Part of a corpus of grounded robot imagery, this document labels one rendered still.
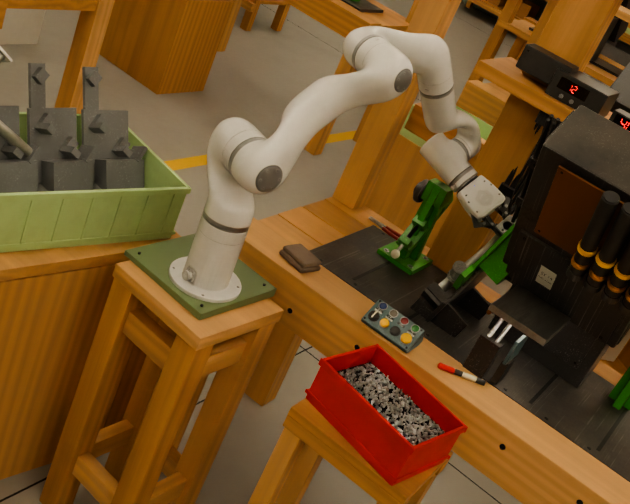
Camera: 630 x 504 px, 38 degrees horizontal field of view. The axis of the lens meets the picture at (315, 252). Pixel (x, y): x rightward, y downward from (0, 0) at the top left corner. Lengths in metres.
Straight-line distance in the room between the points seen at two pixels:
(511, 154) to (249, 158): 0.97
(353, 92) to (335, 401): 0.72
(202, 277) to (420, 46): 0.78
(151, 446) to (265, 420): 1.08
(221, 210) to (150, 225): 0.42
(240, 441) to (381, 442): 1.27
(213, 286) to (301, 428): 0.42
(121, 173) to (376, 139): 0.83
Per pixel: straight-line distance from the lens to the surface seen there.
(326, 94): 2.18
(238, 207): 2.20
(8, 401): 2.66
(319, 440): 2.17
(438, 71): 2.34
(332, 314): 2.44
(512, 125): 2.78
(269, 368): 3.41
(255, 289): 2.40
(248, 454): 3.27
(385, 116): 2.95
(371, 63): 2.19
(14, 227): 2.34
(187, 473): 2.73
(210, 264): 2.26
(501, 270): 2.47
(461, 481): 3.67
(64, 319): 2.55
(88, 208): 2.42
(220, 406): 2.55
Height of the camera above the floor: 2.07
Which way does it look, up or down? 26 degrees down
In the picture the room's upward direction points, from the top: 24 degrees clockwise
